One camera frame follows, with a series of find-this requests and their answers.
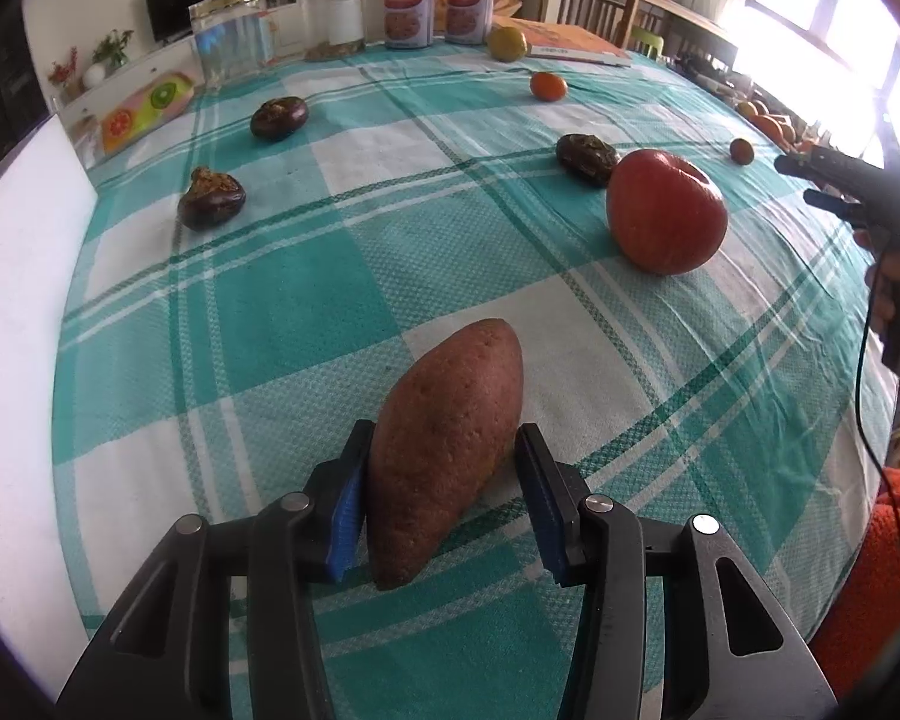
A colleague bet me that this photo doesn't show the dark brown round fruit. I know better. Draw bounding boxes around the dark brown round fruit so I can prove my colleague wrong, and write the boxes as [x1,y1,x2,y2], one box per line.
[250,96,309,141]
[177,167,247,233]
[556,133,620,188]

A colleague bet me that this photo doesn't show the clear jar with black lid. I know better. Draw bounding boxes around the clear jar with black lid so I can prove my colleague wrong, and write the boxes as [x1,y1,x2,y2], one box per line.
[297,0,366,62]

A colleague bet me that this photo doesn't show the white foam board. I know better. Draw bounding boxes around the white foam board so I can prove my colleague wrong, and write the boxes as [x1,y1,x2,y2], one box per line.
[0,112,100,665]

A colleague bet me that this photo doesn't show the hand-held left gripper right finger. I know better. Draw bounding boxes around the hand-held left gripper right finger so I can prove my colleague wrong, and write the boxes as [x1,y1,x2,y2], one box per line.
[514,424,841,720]

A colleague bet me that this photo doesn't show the glass jar with gold lid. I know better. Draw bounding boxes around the glass jar with gold lid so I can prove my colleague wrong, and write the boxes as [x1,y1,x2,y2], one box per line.
[188,0,277,94]

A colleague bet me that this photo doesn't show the orange fleece cloth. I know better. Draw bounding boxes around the orange fleece cloth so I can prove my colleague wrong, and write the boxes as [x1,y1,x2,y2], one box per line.
[808,465,900,698]

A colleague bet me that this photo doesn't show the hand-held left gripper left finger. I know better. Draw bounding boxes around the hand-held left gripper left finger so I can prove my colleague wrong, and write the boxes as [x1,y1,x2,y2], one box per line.
[56,420,380,720]

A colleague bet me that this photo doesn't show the sweet potato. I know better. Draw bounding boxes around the sweet potato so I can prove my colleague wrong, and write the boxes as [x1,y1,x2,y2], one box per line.
[365,318,524,590]

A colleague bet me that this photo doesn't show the red apple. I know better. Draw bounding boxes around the red apple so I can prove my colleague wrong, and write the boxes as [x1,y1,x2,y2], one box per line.
[606,149,728,276]

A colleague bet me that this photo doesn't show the orange label tin can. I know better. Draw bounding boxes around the orange label tin can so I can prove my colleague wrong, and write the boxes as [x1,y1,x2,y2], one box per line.
[444,0,499,45]
[383,0,437,51]

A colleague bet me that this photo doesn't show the wooden chair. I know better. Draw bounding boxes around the wooden chair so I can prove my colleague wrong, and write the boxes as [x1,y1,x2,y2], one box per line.
[544,0,642,50]

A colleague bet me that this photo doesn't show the black cable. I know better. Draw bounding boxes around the black cable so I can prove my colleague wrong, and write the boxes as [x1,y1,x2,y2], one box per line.
[853,274,900,578]

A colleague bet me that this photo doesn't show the orange flat book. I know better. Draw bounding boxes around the orange flat book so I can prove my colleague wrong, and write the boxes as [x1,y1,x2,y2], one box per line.
[495,15,635,68]

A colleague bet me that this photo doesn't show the fruit print tray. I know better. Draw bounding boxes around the fruit print tray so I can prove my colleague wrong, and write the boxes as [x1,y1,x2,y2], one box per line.
[99,69,196,158]

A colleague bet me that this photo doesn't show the pile of oranges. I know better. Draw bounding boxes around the pile of oranges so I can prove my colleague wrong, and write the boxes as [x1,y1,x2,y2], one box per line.
[736,97,818,155]

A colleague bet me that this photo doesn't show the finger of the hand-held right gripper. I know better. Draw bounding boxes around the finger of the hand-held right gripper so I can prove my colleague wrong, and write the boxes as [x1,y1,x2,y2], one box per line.
[803,190,867,230]
[775,150,860,190]

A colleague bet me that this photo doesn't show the yellow-green orange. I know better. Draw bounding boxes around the yellow-green orange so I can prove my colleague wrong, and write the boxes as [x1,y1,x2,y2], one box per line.
[488,26,529,62]

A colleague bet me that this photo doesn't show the green plant in white vase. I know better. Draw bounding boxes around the green plant in white vase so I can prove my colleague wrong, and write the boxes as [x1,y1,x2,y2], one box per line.
[82,28,134,89]

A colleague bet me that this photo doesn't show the red flower plant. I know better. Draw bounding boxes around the red flower plant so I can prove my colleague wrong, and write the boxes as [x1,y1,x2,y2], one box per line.
[48,46,80,100]

